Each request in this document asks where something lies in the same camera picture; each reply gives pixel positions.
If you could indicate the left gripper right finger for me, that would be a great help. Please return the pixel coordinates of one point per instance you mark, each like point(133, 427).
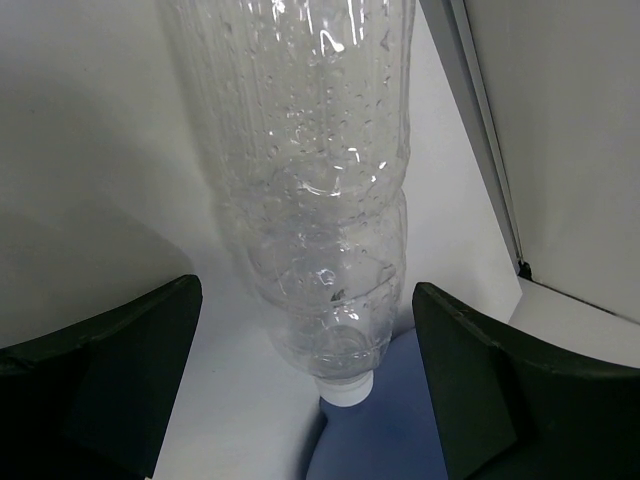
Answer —
point(508, 405)

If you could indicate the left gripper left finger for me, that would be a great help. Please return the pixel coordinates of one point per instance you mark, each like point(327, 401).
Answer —
point(94, 400)

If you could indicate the large clear plastic bottle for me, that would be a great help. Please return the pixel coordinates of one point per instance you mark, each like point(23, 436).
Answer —
point(300, 112)

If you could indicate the blue plastic bin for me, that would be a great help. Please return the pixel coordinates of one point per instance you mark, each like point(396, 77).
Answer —
point(392, 434)

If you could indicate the aluminium frame rail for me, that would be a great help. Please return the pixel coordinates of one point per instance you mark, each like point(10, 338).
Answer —
point(460, 60)

